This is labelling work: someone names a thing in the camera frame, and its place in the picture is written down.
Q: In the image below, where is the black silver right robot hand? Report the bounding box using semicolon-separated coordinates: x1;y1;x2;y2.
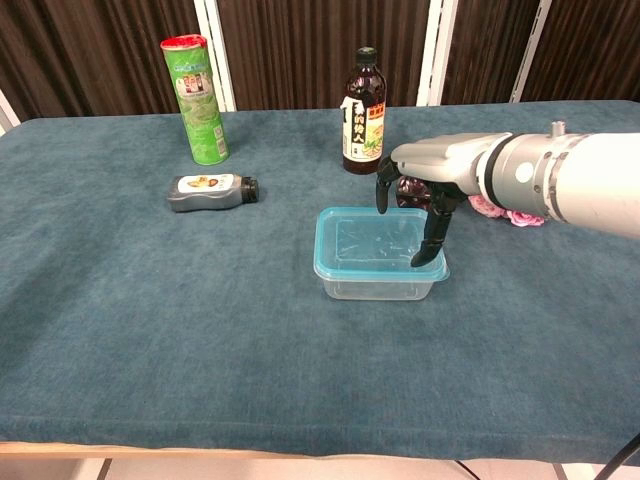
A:
374;132;514;269

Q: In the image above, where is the teal plastic lid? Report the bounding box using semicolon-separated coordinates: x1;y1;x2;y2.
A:
313;206;451;282

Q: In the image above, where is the clear plastic container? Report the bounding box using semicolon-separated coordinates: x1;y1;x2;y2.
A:
319;272;441;302

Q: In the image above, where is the green chips can red lid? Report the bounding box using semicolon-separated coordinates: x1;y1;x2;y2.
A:
159;33;231;166

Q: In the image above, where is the dark soy sauce bottle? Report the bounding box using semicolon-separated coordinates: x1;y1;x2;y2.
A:
342;46;389;176

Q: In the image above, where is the pink rose bouquet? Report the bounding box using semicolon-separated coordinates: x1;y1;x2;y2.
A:
467;194;546;229

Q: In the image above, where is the dark brown partition panel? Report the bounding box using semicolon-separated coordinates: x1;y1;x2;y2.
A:
522;0;640;104
0;0;211;122
217;0;431;111
439;0;541;106

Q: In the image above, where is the grey bottle black cap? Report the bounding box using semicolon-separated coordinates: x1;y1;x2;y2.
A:
166;173;261;214

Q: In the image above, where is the teal tablecloth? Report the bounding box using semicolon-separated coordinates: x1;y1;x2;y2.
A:
0;99;640;466

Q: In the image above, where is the white partition post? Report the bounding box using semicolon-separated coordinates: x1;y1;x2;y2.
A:
415;0;460;107
508;0;551;104
193;0;237;113
0;89;22;136

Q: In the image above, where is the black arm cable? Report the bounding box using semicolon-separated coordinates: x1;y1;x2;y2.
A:
602;433;640;480

